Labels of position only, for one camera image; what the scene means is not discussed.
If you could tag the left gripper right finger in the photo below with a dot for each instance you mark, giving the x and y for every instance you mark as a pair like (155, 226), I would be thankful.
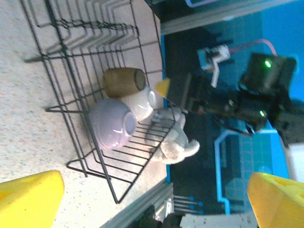
(280, 204)

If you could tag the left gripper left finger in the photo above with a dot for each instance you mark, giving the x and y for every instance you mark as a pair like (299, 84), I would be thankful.
(28, 202)

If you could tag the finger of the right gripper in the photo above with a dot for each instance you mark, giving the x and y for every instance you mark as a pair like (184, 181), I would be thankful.
(174, 91)

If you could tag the white bowl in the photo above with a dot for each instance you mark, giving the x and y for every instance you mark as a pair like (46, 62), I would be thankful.
(140, 107)

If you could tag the brown cup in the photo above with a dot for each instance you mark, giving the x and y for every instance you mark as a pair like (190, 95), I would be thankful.
(121, 82)

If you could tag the purple bowl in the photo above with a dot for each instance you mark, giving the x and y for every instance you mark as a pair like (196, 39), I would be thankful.
(109, 123)

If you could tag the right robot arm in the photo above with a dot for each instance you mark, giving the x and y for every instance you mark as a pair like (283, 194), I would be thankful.
(297, 164)

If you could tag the white plush toy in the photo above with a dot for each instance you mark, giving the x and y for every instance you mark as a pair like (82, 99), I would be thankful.
(175, 147)

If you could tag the aluminium base beam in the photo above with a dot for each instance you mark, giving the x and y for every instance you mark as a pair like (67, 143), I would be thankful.
(142, 204)

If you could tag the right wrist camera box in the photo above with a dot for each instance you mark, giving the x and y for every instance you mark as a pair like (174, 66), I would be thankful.
(219, 52)

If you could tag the aluminium frame post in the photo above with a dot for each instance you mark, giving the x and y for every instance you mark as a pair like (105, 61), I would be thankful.
(213, 17)

